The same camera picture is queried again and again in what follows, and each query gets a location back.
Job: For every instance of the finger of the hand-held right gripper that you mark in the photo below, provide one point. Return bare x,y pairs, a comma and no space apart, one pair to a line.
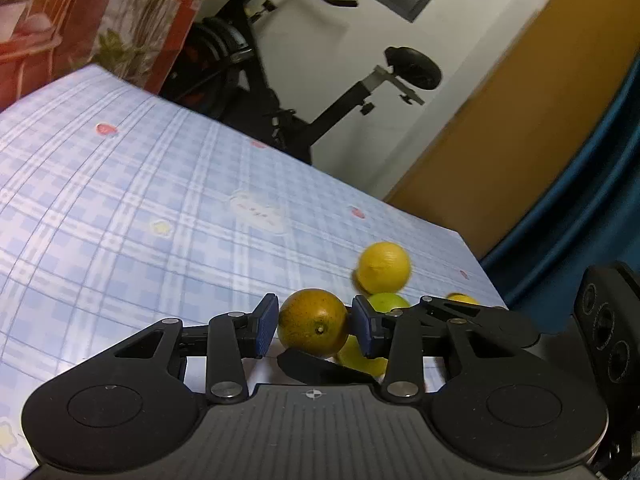
320,367
472,312

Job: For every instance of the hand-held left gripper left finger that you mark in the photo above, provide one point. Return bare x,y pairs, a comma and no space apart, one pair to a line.
267,325

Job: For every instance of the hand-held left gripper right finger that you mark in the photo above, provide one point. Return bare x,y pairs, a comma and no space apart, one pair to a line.
369,327

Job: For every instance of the green apple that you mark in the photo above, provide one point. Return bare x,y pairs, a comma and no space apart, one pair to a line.
390,302

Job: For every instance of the greenish orange citrus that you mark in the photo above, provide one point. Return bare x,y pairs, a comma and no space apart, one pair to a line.
310,320

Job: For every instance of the yellow lemon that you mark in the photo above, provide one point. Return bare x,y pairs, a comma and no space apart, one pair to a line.
462,300
382,265

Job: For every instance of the blue curtain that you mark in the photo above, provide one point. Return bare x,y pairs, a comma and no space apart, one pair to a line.
575,220

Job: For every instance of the wooden door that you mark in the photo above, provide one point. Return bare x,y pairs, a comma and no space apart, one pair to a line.
525,135

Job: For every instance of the blue checked tablecloth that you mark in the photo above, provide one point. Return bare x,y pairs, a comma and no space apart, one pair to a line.
125,185

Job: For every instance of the black exercise bike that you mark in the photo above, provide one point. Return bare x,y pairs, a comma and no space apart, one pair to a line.
245,75

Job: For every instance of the red printed curtain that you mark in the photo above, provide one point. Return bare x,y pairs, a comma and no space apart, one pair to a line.
75,10

